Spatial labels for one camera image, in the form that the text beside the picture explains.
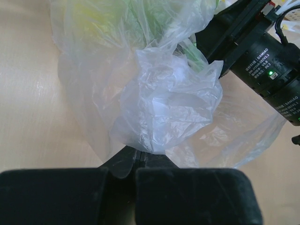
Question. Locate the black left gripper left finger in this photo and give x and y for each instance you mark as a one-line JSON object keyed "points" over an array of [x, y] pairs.
{"points": [[101, 195]]}

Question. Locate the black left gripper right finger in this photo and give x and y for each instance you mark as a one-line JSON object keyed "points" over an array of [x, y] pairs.
{"points": [[168, 195]]}

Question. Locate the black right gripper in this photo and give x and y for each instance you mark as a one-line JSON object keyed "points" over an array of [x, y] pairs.
{"points": [[248, 37]]}

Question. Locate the clear lemon-print plastic bag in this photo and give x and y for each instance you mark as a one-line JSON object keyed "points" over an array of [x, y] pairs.
{"points": [[128, 84]]}

